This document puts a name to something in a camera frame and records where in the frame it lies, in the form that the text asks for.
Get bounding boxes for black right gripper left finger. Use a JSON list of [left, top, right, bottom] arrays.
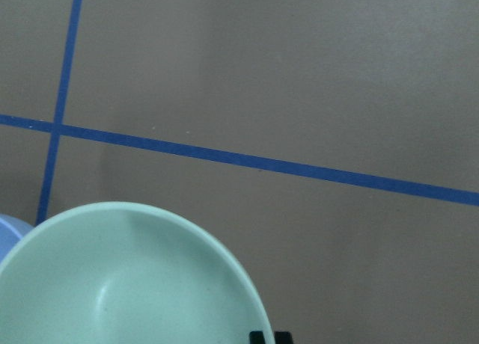
[[249, 331, 264, 344]]

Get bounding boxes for blue bowl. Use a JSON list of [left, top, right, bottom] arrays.
[[0, 214, 34, 262]]

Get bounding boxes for green bowl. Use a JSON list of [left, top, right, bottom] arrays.
[[1, 202, 274, 343]]

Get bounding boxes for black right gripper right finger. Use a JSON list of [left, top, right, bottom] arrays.
[[274, 331, 293, 344]]

